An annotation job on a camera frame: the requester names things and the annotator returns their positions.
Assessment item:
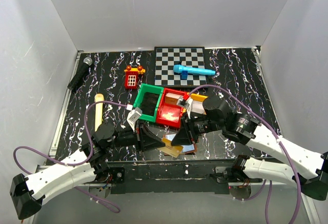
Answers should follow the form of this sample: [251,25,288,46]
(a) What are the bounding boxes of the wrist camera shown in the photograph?
[177,94,193,118]
[127,108,142,132]

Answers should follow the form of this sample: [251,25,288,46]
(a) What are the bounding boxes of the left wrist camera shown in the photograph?
[127,108,142,132]

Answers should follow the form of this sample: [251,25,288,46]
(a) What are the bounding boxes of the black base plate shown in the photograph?
[109,159,242,194]

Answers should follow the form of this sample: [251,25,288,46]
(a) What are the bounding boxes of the white cards in yellow bin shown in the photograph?
[191,100,205,114]

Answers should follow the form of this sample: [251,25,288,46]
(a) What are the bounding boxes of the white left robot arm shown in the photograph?
[10,121,165,220]

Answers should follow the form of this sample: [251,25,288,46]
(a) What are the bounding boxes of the yellow plastic bin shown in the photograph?
[190,93,208,102]

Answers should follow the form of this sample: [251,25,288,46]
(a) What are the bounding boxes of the brown box in red bin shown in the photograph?
[164,92,183,106]

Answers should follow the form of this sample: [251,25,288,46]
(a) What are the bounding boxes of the red plastic bin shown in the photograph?
[156,88,186,129]

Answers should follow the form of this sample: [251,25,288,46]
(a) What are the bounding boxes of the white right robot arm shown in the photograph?
[171,96,327,201]

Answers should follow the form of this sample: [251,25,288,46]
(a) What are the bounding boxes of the black microphone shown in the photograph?
[67,57,93,92]

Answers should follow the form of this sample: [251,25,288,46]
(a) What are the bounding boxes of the black and white checkerboard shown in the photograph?
[154,47,209,88]

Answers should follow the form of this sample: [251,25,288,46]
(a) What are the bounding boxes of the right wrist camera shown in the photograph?
[177,94,193,118]

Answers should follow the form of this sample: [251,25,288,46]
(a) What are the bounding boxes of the red toy phone booth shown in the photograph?
[124,65,146,89]

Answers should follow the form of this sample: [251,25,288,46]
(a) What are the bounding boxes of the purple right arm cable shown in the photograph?
[186,84,304,224]

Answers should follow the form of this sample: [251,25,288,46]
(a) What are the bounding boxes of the blue toy microphone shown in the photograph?
[173,65,216,80]

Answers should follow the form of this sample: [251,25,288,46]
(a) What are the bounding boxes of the black item in green bin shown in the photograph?
[139,92,159,116]

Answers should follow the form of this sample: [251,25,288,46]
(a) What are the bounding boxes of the beige toy microphone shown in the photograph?
[94,93,105,131]

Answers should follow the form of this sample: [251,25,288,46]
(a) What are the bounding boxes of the brown leather card holder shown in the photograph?
[163,134,197,155]

